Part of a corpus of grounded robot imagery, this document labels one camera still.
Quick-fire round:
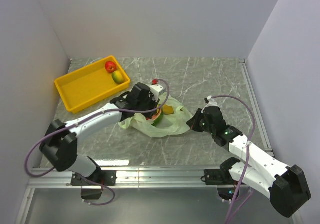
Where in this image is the green plastic bag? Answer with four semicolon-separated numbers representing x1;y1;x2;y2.
119;96;193;138

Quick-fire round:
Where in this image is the yellow toy fruit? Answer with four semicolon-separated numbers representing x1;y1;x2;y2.
111;70;125;85

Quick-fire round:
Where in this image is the red toy fruit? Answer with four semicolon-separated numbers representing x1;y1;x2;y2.
104;61;117;74

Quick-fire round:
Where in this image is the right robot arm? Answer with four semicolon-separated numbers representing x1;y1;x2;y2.
186;106;312;218

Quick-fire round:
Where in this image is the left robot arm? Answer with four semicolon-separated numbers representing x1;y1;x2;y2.
39;82;166;185

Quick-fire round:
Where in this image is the watermelon slice toy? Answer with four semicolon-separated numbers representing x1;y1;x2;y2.
146;109;164;127

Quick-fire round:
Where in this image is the yellow toy lemon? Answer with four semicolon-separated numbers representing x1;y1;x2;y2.
162;104;175;115

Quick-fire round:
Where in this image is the yellow plastic tray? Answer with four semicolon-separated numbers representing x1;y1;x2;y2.
54;55;131;114

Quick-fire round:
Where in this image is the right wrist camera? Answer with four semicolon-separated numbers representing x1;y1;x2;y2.
204;95;218;109

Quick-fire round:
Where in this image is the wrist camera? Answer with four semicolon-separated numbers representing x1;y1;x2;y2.
150;79;167;97
204;95;218;109

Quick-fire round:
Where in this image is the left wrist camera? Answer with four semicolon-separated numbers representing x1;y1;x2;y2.
150;79;167;97

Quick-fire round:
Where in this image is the aluminium front rail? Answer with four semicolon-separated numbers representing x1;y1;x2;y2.
27;165;220;190

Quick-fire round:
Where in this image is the aluminium side rail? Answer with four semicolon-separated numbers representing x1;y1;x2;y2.
238;59;275;157

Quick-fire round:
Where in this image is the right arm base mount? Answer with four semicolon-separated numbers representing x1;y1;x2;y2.
200;169;238;202

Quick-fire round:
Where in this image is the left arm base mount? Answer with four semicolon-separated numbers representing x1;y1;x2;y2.
70;170;117;202

